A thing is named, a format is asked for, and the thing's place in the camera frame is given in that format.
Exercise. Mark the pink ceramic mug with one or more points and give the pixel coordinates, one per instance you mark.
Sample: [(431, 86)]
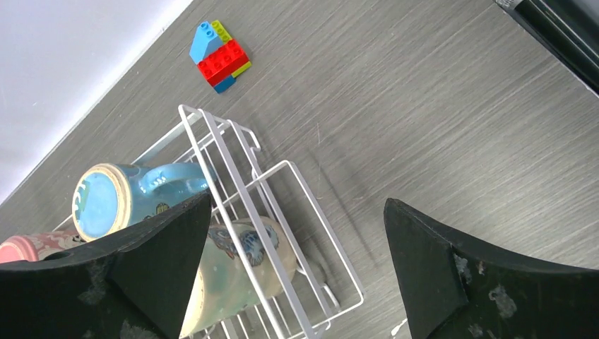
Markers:
[(36, 247)]

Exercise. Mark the cream green ceramic mug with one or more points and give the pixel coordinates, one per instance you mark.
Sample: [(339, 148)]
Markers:
[(222, 287)]

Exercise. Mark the red blue toy brick stack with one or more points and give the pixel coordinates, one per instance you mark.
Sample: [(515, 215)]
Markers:
[(219, 58)]

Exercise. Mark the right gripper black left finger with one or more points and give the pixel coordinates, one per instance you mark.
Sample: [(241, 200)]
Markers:
[(134, 283)]

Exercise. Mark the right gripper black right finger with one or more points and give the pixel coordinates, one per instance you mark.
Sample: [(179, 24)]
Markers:
[(455, 285)]

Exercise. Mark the white wire dish rack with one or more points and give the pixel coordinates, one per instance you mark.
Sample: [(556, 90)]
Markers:
[(227, 153)]

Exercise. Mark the blue ceramic mug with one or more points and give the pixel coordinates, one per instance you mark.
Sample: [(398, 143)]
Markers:
[(109, 197)]

